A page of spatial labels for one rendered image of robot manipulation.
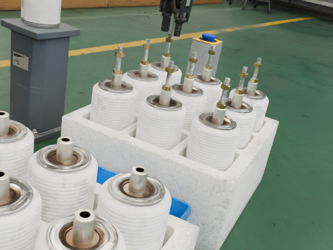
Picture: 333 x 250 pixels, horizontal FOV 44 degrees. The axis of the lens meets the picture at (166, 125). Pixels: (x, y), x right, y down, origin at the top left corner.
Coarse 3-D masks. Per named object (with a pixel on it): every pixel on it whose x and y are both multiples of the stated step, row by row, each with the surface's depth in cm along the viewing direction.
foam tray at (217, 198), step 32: (64, 128) 88; (96, 128) 85; (128, 128) 87; (96, 160) 87; (128, 160) 83; (160, 160) 80; (192, 160) 79; (256, 160) 91; (192, 192) 78; (224, 192) 75; (224, 224) 79
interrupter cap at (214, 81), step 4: (196, 76) 104; (200, 76) 106; (212, 76) 107; (196, 80) 102; (200, 80) 102; (212, 80) 105; (216, 80) 104; (220, 80) 105; (208, 84) 101; (212, 84) 101; (216, 84) 102
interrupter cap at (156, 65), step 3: (153, 63) 109; (156, 63) 109; (159, 63) 110; (153, 66) 106; (156, 66) 107; (159, 66) 108; (174, 66) 110; (177, 66) 110; (159, 69) 105; (162, 69) 105; (177, 69) 107
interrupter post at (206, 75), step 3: (204, 69) 103; (207, 69) 102; (204, 72) 103; (207, 72) 102; (210, 72) 103; (204, 75) 103; (207, 75) 103; (210, 75) 103; (204, 78) 103; (207, 78) 103; (210, 78) 104
